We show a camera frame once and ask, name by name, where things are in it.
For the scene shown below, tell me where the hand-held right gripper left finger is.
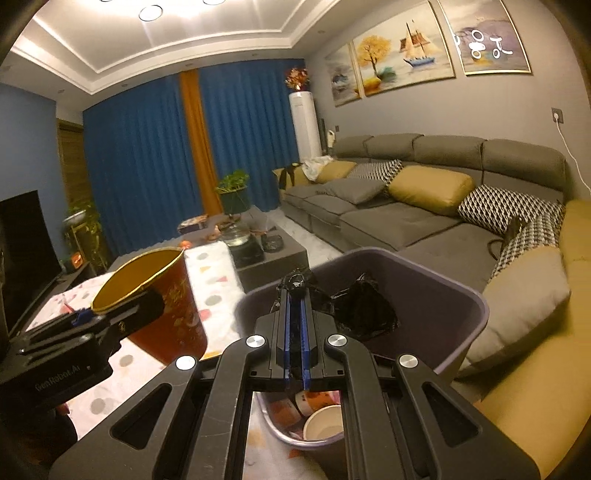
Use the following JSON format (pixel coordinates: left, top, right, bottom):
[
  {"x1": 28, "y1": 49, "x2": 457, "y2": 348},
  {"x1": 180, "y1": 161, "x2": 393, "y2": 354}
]
[{"x1": 48, "y1": 284, "x2": 297, "y2": 480}]

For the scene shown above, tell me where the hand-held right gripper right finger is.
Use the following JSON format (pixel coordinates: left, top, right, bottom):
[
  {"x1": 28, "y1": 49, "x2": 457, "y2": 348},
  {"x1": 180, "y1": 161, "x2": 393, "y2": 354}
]
[{"x1": 297, "y1": 284, "x2": 541, "y2": 480}]

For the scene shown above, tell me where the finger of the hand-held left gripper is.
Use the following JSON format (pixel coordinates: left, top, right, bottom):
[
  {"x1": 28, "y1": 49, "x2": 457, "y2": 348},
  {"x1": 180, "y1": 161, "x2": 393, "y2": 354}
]
[
  {"x1": 18, "y1": 308, "x2": 96, "y2": 352},
  {"x1": 95, "y1": 291, "x2": 167, "y2": 352}
]

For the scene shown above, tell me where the red paper cup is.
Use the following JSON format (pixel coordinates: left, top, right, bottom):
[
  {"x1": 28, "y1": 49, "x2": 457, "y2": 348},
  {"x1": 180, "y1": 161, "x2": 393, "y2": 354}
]
[{"x1": 91, "y1": 247, "x2": 208, "y2": 365}]

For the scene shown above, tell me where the orange print paper cup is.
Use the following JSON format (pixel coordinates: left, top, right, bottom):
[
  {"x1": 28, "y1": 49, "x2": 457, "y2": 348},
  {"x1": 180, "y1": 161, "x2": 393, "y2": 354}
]
[{"x1": 269, "y1": 391, "x2": 324, "y2": 430}]

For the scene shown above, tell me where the black plastic bag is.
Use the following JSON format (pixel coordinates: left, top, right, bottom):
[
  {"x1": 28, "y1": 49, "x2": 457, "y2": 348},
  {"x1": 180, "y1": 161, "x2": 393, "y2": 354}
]
[{"x1": 274, "y1": 270, "x2": 400, "y2": 342}]

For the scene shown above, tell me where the grey plastic bin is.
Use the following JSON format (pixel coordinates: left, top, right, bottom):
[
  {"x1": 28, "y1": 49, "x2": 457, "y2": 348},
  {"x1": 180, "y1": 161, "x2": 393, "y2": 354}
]
[{"x1": 233, "y1": 247, "x2": 490, "y2": 452}]

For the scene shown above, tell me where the dark television cabinet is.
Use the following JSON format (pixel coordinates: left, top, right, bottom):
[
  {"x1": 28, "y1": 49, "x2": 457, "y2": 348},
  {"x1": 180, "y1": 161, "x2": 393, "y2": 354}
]
[{"x1": 9, "y1": 265, "x2": 100, "y2": 337}]

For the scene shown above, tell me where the white paper cup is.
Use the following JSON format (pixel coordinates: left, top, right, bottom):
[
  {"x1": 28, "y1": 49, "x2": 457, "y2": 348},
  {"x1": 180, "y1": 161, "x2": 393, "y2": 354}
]
[{"x1": 302, "y1": 405, "x2": 345, "y2": 444}]

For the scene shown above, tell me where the dark coffee table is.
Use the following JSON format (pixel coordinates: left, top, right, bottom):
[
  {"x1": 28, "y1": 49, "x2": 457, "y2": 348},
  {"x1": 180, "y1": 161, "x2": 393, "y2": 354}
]
[{"x1": 178, "y1": 205, "x2": 309, "y2": 280}]

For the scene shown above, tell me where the black television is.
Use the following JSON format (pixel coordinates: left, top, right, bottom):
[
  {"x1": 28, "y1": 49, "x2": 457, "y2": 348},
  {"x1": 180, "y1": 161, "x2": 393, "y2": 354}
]
[{"x1": 0, "y1": 189, "x2": 63, "y2": 337}]

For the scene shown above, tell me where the black electric stove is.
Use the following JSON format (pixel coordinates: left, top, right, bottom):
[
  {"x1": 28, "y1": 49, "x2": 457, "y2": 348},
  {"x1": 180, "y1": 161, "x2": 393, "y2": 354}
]
[{"x1": 229, "y1": 244, "x2": 266, "y2": 266}]

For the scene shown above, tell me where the plant on stand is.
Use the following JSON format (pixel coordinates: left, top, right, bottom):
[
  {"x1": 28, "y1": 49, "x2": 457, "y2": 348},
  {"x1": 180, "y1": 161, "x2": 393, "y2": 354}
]
[{"x1": 62, "y1": 203, "x2": 105, "y2": 273}]

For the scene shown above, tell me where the glass kettle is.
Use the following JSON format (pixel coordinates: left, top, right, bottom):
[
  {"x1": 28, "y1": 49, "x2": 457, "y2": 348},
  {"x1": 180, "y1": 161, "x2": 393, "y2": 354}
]
[{"x1": 222, "y1": 224, "x2": 252, "y2": 252}]

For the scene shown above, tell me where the blue curtain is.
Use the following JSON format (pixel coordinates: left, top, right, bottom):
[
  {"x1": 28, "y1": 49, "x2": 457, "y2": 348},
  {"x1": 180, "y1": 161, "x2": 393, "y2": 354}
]
[
  {"x1": 82, "y1": 76, "x2": 195, "y2": 259},
  {"x1": 198, "y1": 58, "x2": 303, "y2": 215}
]

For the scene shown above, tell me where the grey fabric sofa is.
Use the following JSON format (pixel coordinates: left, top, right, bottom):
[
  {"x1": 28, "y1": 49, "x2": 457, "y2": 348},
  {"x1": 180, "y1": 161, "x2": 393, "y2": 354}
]
[{"x1": 272, "y1": 133, "x2": 571, "y2": 296}]

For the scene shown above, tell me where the brown wooden panel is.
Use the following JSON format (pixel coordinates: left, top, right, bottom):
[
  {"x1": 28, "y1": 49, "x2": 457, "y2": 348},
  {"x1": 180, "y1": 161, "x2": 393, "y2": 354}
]
[{"x1": 56, "y1": 119, "x2": 88, "y2": 204}]

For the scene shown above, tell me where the green potted plant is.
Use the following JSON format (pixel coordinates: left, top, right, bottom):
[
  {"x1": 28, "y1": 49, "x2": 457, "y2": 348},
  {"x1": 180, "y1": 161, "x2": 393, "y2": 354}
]
[{"x1": 215, "y1": 169, "x2": 251, "y2": 215}]

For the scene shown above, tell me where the small grey cushion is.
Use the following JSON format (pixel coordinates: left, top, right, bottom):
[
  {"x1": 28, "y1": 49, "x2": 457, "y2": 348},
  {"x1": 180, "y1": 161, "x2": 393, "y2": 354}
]
[{"x1": 318, "y1": 178, "x2": 386, "y2": 205}]

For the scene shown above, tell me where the orange curtain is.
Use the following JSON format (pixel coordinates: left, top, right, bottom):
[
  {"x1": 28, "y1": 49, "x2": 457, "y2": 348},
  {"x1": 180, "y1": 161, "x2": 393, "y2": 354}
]
[{"x1": 178, "y1": 69, "x2": 223, "y2": 217}]

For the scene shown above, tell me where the yellow cushion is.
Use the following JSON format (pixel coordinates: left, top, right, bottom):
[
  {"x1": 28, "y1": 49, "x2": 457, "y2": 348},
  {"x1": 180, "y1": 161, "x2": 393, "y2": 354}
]
[
  {"x1": 315, "y1": 161, "x2": 357, "y2": 184},
  {"x1": 388, "y1": 165, "x2": 476, "y2": 217}
]

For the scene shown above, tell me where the white cloth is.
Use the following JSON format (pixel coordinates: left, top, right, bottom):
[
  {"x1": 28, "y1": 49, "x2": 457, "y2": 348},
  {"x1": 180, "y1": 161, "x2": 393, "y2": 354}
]
[{"x1": 302, "y1": 155, "x2": 333, "y2": 181}]

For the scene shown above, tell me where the black white patterned cushion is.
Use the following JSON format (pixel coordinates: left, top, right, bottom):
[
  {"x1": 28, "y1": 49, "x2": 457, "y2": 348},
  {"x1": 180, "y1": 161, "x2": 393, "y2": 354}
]
[
  {"x1": 346, "y1": 159, "x2": 403, "y2": 184},
  {"x1": 457, "y1": 184, "x2": 566, "y2": 236}
]

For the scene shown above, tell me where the white standing air conditioner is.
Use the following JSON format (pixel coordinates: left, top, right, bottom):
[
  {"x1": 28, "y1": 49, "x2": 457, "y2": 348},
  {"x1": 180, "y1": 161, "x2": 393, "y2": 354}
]
[{"x1": 288, "y1": 91, "x2": 322, "y2": 160}]

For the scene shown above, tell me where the large grey cushion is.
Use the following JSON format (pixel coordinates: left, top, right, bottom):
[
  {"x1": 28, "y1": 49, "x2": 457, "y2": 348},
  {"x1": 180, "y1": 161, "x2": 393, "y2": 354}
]
[{"x1": 455, "y1": 247, "x2": 573, "y2": 377}]

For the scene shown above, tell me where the houndstooth cushion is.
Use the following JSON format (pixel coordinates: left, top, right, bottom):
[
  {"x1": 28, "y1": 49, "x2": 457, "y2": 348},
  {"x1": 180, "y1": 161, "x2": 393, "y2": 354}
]
[{"x1": 489, "y1": 215, "x2": 564, "y2": 282}]

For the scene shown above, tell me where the yellow sofa armrest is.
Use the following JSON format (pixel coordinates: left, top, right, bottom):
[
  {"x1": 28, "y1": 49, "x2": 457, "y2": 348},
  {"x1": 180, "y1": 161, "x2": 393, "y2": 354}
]
[{"x1": 480, "y1": 198, "x2": 591, "y2": 480}]

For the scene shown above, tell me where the red flower decoration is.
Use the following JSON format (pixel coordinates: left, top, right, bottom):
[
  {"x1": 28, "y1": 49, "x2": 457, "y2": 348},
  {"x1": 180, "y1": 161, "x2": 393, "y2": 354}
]
[{"x1": 284, "y1": 67, "x2": 311, "y2": 93}]

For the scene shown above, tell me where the small framed painting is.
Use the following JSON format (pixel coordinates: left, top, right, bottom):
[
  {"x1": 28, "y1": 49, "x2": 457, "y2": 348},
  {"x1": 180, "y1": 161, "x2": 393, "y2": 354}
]
[{"x1": 324, "y1": 46, "x2": 362, "y2": 108}]

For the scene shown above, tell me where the tree and sailboat painting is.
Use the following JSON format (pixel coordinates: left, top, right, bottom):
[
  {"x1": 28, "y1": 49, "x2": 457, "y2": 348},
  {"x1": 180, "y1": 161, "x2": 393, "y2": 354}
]
[{"x1": 352, "y1": 2, "x2": 456, "y2": 97}]

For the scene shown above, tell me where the purple framed painting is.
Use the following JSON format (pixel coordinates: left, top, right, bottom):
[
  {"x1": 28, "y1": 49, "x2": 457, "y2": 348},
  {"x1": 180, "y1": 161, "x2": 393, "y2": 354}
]
[{"x1": 436, "y1": 0, "x2": 532, "y2": 76}]

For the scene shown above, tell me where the black charger cable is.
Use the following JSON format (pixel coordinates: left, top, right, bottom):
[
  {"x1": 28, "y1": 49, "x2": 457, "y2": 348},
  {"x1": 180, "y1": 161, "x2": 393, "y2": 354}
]
[{"x1": 487, "y1": 217, "x2": 525, "y2": 259}]

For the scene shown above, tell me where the white cable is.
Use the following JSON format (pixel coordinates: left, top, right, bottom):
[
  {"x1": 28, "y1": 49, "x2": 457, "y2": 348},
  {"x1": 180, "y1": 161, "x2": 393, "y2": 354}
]
[{"x1": 557, "y1": 122, "x2": 591, "y2": 190}]

